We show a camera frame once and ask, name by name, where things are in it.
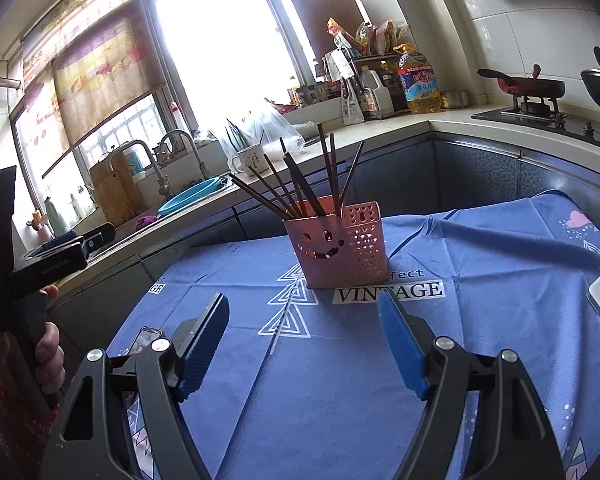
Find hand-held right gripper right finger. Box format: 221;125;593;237
376;290;566;480

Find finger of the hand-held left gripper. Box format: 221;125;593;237
70;224;117;253

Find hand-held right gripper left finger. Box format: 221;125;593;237
40;292;231;480

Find pink perforated utensil holder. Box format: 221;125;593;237
284;201;390;289

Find bundle of chopsticks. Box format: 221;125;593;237
228;122;366;221

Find person's left forearm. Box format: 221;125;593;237
0;355;63;480

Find person's left hand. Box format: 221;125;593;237
0;284;67;396

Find stainless steel sink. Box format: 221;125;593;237
87;172;236;256

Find wooden cutting board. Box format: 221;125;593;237
89;152;146;221

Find pale green thermos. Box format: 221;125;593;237
44;196;67;236

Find smartphone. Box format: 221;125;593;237
127;326;163;361

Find blue printed tablecloth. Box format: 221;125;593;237
100;189;600;480

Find angular steel faucet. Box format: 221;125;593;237
105;140;173;198

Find blue plastic basin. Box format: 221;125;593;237
157;177;226;218

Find curved steel faucet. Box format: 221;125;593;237
159;130;206;181

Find white bottle red cap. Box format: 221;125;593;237
170;101;188;133

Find white enamel mug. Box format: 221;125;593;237
230;145;265;177

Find green scallions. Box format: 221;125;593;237
225;119;251;153

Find printed roller blind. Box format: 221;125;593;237
22;0;168;176

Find grey base cabinets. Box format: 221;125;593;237
55;130;600;311

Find clear plastic bag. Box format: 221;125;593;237
220;107;306;161

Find kitchen window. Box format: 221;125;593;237
10;0;411;231

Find white plastic jug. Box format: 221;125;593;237
360;67;396;120

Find small steel pot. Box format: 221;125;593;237
440;89;471;109

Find cooking oil bottle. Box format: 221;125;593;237
397;45;442;115

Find black gas stove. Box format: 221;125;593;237
471;102;600;153

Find cluster of seasoning packets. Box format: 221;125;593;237
287;17;416;126

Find red frying pan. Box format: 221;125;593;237
476;64;566;98

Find brown cardboard panel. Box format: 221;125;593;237
287;0;371;61

